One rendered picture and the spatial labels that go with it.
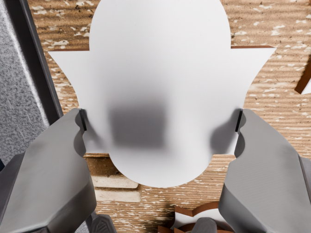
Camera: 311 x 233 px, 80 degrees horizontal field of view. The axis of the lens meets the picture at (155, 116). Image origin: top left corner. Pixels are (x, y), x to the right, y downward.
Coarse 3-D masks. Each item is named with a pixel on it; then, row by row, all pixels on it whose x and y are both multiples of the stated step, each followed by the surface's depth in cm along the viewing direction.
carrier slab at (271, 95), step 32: (32, 0) 13; (64, 0) 13; (96, 0) 13; (224, 0) 12; (256, 0) 12; (288, 0) 12; (64, 32) 14; (256, 32) 13; (288, 32) 13; (288, 64) 14; (64, 96) 17; (256, 96) 16; (288, 96) 16; (288, 128) 17; (224, 160) 20
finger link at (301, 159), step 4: (300, 160) 8; (304, 160) 8; (308, 160) 8; (300, 164) 7; (304, 164) 7; (308, 164) 7; (304, 168) 7; (308, 168) 7; (304, 172) 7; (308, 172) 7; (304, 176) 7; (308, 176) 7; (308, 180) 7; (308, 184) 7; (308, 188) 6; (308, 192) 6
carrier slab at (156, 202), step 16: (208, 176) 21; (224, 176) 21; (144, 192) 23; (160, 192) 23; (176, 192) 23; (192, 192) 23; (208, 192) 23; (96, 208) 25; (112, 208) 25; (128, 208) 25; (144, 208) 25; (160, 208) 25; (192, 208) 24; (128, 224) 27; (144, 224) 27; (160, 224) 27
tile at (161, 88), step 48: (144, 0) 9; (192, 0) 9; (96, 48) 11; (144, 48) 10; (192, 48) 10; (240, 48) 10; (96, 96) 12; (144, 96) 12; (192, 96) 12; (240, 96) 12; (96, 144) 14; (144, 144) 14; (192, 144) 14
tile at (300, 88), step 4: (308, 64) 14; (308, 68) 14; (308, 72) 14; (304, 76) 15; (308, 76) 14; (300, 80) 15; (304, 80) 14; (308, 80) 14; (300, 84) 15; (304, 84) 14; (308, 84) 14; (296, 88) 15; (300, 88) 15; (304, 88) 14; (308, 88) 14; (300, 92) 15; (304, 92) 14; (308, 92) 14
